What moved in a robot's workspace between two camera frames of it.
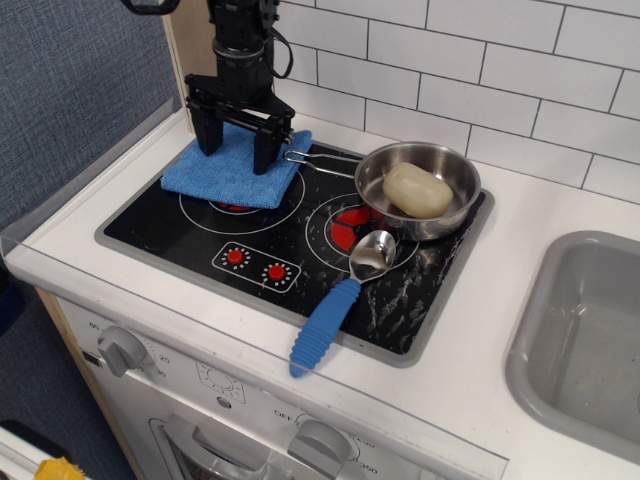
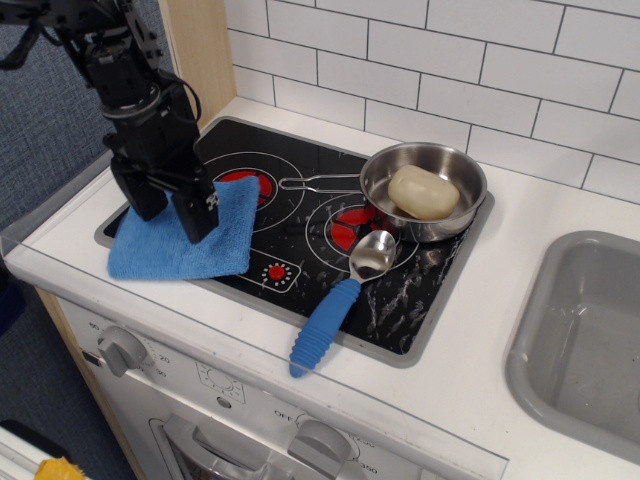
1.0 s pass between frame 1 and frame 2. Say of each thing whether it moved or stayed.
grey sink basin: stayed
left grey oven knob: stayed
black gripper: moved
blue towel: moved
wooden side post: stayed
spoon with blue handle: stayed
